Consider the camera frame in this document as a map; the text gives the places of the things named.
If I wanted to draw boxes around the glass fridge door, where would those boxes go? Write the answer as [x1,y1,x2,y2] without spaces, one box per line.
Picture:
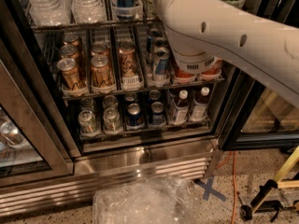
[219,0,299,151]
[0,41,73,187]

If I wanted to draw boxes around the front left red cola can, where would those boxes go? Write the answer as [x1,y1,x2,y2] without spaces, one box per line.
[172,61,194,78]

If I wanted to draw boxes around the left glass fridge door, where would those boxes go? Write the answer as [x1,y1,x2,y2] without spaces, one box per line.
[0,41,73,187]

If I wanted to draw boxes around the yellow black stand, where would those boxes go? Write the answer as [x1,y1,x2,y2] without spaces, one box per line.
[240,147,299,222]

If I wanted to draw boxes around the blue tape cross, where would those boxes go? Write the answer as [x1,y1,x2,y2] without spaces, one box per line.
[195,175,226,202]

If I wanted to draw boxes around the middle blue silver can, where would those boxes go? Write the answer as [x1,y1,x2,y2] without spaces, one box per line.
[151,37,168,50]

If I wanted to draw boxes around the right clear water bottle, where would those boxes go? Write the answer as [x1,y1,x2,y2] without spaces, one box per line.
[71,0,107,24]

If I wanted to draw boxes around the middle left gold can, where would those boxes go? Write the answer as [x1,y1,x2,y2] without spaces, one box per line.
[60,45,81,62]

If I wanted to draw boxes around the front blue silver can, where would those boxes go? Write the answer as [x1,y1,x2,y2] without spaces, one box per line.
[152,47,170,81]

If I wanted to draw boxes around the back left dark blue can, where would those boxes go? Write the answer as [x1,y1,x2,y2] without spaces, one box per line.
[124,92,138,105]

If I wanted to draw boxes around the front left gold can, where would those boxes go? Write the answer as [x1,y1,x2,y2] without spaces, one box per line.
[57,58,86,91]

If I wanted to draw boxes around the left white cap bottle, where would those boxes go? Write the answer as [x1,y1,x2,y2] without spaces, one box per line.
[170,90,189,125]

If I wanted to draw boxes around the can behind left door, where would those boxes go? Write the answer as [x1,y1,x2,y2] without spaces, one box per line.
[0,121,28,148]

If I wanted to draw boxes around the clear silver can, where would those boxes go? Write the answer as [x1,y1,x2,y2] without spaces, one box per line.
[79,97,96,113]
[103,95,119,110]
[104,108,122,133]
[78,110,101,136]

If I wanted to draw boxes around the clear plastic bin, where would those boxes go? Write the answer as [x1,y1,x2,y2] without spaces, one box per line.
[93,176,200,224]

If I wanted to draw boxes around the right white cap bottle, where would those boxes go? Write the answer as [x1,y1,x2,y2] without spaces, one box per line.
[189,87,210,122]

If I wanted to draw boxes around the clear water bottle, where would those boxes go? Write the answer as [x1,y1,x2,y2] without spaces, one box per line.
[71,0,107,24]
[29,0,71,26]

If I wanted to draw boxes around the orange cable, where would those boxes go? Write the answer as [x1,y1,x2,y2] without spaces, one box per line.
[216,150,239,224]

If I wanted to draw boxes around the stainless steel display fridge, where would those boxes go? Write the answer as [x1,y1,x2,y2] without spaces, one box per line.
[0,0,299,217]

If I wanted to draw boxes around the left clear water bottle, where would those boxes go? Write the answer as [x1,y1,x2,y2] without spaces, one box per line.
[29,0,71,26]

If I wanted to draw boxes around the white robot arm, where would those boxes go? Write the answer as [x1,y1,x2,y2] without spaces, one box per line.
[152,0,299,107]

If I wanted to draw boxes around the dark blue can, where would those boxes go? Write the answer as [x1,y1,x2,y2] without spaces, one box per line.
[150,102,165,125]
[124,92,138,105]
[127,103,144,127]
[149,90,161,104]

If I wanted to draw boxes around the right glass fridge door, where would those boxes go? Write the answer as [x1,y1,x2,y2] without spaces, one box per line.
[219,0,299,151]

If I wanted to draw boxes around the red cola can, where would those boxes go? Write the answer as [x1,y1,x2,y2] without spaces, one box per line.
[172,61,194,78]
[203,58,222,75]

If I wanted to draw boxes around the back left gold can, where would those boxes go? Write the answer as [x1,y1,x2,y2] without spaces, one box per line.
[63,34,82,49]

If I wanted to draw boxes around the front left clear silver can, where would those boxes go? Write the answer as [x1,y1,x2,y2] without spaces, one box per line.
[78,110,101,136]

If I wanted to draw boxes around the front right dark blue can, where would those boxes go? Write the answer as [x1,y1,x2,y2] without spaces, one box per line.
[150,102,165,125]

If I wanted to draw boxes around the back left clear silver can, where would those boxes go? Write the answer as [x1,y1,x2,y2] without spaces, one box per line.
[79,97,96,113]

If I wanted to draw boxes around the front right red cola can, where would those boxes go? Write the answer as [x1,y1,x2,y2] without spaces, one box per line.
[203,58,222,75]

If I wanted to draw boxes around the blue red can top shelf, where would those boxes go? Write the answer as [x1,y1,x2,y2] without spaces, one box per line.
[113,0,135,21]

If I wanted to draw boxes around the front left dark blue can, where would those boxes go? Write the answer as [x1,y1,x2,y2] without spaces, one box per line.
[127,103,144,127]

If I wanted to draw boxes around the white cap bottle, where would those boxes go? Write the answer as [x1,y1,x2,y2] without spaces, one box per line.
[189,87,210,122]
[170,90,189,125]

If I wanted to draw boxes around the back right dark blue can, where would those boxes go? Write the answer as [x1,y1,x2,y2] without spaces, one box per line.
[149,90,161,104]

